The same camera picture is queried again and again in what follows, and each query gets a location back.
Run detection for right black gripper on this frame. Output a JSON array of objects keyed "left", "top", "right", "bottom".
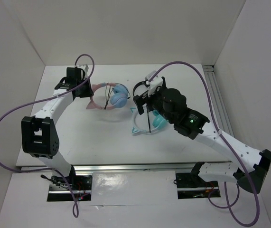
[{"left": 132, "top": 85, "right": 175, "bottom": 124}]

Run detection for thin black audio cable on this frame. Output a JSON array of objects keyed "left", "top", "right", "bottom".
[{"left": 103, "top": 82, "right": 131, "bottom": 111}]

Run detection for pink blue cat-ear headphones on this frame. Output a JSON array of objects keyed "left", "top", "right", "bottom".
[{"left": 86, "top": 83, "right": 131, "bottom": 110}]

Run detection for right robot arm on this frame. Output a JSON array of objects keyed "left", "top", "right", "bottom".
[{"left": 133, "top": 88, "right": 271, "bottom": 193}]

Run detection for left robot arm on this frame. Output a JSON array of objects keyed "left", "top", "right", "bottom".
[{"left": 21, "top": 65, "right": 93, "bottom": 190}]

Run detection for black headphones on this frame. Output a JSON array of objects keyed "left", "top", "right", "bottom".
[{"left": 132, "top": 81, "right": 149, "bottom": 106}]

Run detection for white teal cat-ear headphones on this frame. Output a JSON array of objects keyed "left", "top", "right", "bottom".
[{"left": 130, "top": 106, "right": 168, "bottom": 136}]

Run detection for white front cover plate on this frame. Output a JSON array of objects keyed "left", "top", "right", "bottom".
[{"left": 91, "top": 171, "right": 178, "bottom": 205}]

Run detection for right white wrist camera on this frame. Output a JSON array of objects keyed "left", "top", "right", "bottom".
[{"left": 144, "top": 70, "right": 165, "bottom": 97}]

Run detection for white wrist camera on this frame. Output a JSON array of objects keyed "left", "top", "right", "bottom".
[
  {"left": 144, "top": 70, "right": 165, "bottom": 97},
  {"left": 78, "top": 64, "right": 89, "bottom": 72}
]

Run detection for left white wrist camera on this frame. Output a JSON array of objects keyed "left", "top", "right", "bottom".
[{"left": 78, "top": 64, "right": 89, "bottom": 72}]

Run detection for aluminium right rail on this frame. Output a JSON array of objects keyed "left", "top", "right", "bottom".
[{"left": 202, "top": 66, "right": 234, "bottom": 136}]

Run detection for aluminium rail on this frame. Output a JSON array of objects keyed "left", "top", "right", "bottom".
[
  {"left": 202, "top": 66, "right": 234, "bottom": 136},
  {"left": 15, "top": 161, "right": 233, "bottom": 173}
]

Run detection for aluminium front rail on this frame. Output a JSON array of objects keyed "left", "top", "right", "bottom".
[{"left": 15, "top": 161, "right": 233, "bottom": 173}]

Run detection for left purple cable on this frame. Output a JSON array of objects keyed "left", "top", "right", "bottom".
[{"left": 0, "top": 54, "right": 95, "bottom": 219}]

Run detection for purple cable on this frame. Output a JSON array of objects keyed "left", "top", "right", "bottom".
[
  {"left": 0, "top": 54, "right": 95, "bottom": 219},
  {"left": 149, "top": 61, "right": 261, "bottom": 226}
]

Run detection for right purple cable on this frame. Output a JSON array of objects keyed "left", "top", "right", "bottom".
[{"left": 149, "top": 61, "right": 261, "bottom": 226}]

